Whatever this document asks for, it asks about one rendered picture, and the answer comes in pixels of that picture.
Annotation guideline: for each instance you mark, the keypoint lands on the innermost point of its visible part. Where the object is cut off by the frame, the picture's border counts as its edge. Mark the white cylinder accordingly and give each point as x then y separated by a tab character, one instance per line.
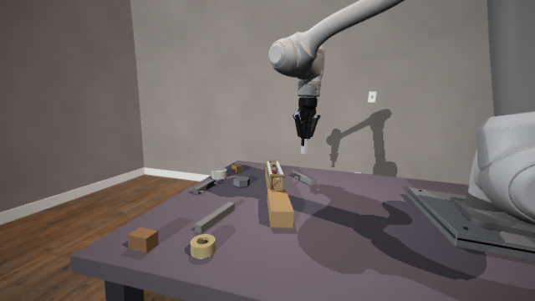
219	173

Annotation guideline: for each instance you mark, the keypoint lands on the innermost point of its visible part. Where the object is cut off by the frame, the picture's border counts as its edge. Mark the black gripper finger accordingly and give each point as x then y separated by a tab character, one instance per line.
302	130
311	125

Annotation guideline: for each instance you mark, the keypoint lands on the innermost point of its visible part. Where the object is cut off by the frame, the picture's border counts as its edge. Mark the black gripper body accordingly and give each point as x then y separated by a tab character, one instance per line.
307	105

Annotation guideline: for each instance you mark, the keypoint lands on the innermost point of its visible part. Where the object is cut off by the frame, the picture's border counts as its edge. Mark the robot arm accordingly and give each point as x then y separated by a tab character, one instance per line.
505	143

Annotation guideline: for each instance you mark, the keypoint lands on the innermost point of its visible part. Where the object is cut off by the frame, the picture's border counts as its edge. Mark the beige roll of tape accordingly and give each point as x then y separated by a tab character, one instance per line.
199	249

